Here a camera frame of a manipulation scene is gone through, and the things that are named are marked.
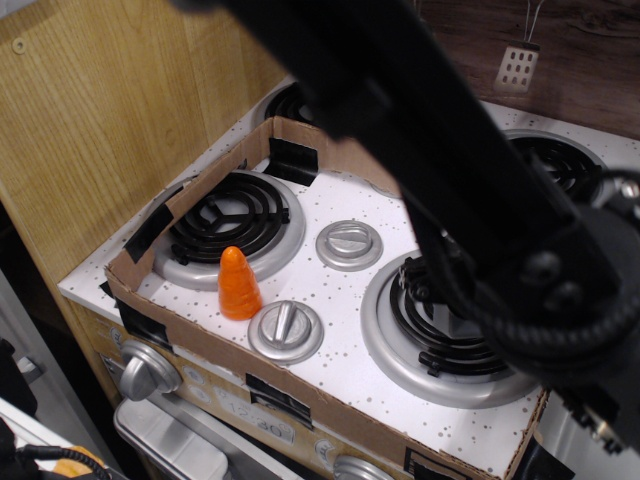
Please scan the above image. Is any silver oven dial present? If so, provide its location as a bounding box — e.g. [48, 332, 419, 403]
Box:
[119, 340, 182, 401]
[333, 455, 387, 480]

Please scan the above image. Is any cardboard box frame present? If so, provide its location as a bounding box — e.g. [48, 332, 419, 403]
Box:
[106, 117, 548, 479]

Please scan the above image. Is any front right black burner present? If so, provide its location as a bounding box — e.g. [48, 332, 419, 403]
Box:
[361, 251, 537, 409]

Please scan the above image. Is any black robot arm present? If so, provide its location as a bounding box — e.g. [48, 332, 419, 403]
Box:
[226, 1, 639, 450]

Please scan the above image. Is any back right black burner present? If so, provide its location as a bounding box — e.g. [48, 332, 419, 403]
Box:
[504, 129, 604, 203]

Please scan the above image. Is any silver stove knob lower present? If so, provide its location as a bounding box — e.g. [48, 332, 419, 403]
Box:
[247, 300, 324, 365]

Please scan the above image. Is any orange object bottom left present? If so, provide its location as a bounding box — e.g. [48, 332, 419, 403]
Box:
[52, 445, 105, 478]

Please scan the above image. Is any silver oven dial left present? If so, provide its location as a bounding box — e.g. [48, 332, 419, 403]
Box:
[119, 340, 182, 401]

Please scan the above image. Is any back left black burner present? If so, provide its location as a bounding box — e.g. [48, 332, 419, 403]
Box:
[252, 82, 316, 126]

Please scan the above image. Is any front left black burner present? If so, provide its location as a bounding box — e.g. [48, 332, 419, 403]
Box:
[153, 171, 306, 291]

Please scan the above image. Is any silver stove knob upper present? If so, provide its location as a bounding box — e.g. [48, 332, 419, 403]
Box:
[315, 220, 384, 272]

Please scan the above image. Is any black burner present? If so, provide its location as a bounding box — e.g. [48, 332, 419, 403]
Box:
[504, 129, 604, 203]
[252, 82, 316, 126]
[361, 251, 537, 409]
[153, 171, 306, 291]

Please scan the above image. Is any grey sink basin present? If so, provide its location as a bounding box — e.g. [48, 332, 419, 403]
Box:
[538, 393, 639, 480]

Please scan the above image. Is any silver stove knob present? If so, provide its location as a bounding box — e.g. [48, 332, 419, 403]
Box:
[247, 300, 324, 365]
[315, 220, 384, 272]

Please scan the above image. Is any black braided cable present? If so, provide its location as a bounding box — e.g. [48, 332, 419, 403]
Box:
[14, 443, 126, 480]

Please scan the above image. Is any orange plastic carrot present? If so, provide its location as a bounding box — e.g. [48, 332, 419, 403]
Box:
[218, 246, 262, 320]

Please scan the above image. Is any hanging metal grater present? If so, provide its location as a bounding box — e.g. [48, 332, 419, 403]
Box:
[493, 0, 545, 95]

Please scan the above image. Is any silver oven dial right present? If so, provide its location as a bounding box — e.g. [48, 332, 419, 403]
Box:
[333, 455, 387, 480]

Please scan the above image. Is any silver oven door handle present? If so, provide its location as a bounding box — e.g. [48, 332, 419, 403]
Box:
[112, 397, 281, 480]

